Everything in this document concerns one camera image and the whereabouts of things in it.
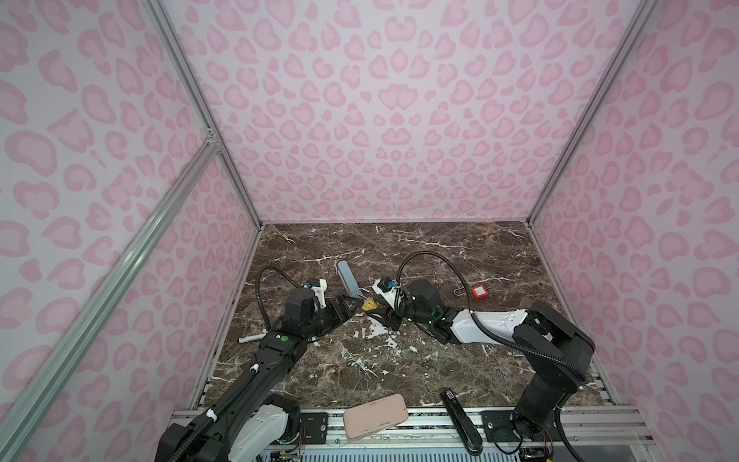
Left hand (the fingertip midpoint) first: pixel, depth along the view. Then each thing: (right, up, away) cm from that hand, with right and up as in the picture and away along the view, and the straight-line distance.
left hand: (356, 302), depth 79 cm
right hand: (+5, -1, +3) cm, 6 cm away
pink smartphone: (+5, -28, -5) cm, 29 cm away
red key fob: (+40, 0, +18) cm, 44 cm away
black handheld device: (+28, -29, -9) cm, 41 cm away
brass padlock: (+4, -1, +3) cm, 5 cm away
